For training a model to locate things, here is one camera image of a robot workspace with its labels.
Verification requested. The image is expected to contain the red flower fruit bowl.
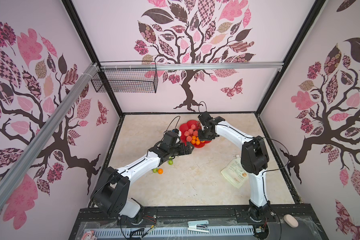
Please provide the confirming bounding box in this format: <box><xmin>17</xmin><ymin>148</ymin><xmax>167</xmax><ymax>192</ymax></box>
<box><xmin>180</xmin><ymin>120</ymin><xmax>210</xmax><ymax>148</ymax></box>

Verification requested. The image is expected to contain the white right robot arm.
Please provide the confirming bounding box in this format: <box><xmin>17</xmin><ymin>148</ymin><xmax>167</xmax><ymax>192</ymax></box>
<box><xmin>198</xmin><ymin>112</ymin><xmax>271</xmax><ymax>222</ymax></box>

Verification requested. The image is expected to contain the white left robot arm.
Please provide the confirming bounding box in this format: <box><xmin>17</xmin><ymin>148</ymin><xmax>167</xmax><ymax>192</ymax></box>
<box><xmin>88</xmin><ymin>129</ymin><xmax>195</xmax><ymax>222</ymax></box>

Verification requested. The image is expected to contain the green white food pouch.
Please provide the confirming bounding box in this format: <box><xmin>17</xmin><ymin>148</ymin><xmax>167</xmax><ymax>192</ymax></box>
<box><xmin>221</xmin><ymin>155</ymin><xmax>249</xmax><ymax>189</ymax></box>

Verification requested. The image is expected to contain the black base platform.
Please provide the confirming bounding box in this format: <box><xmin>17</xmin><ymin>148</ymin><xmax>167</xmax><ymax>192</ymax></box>
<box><xmin>69</xmin><ymin>204</ymin><xmax>328</xmax><ymax>240</ymax></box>

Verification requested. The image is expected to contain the black wire basket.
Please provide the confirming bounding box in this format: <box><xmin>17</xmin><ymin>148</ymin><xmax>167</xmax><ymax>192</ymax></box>
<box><xmin>91</xmin><ymin>60</ymin><xmax>159</xmax><ymax>94</ymax></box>

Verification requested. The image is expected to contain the aluminium rail bar back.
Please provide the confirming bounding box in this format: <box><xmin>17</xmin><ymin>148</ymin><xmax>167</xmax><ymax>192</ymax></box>
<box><xmin>101</xmin><ymin>62</ymin><xmax>284</xmax><ymax>71</ymax></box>

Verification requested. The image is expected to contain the aluminium rail bar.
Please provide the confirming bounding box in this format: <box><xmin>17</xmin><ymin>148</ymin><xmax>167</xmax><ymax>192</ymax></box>
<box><xmin>0</xmin><ymin>63</ymin><xmax>99</xmax><ymax>210</ymax></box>
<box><xmin>101</xmin><ymin>62</ymin><xmax>284</xmax><ymax>71</ymax></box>

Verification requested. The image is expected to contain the white slotted cable duct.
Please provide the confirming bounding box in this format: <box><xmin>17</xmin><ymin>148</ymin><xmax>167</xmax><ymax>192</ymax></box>
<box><xmin>85</xmin><ymin>226</ymin><xmax>254</xmax><ymax>240</ymax></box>

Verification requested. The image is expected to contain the aluminium rail bar left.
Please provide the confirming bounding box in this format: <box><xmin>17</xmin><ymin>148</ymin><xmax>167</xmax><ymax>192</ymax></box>
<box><xmin>0</xmin><ymin>63</ymin><xmax>99</xmax><ymax>210</ymax></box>

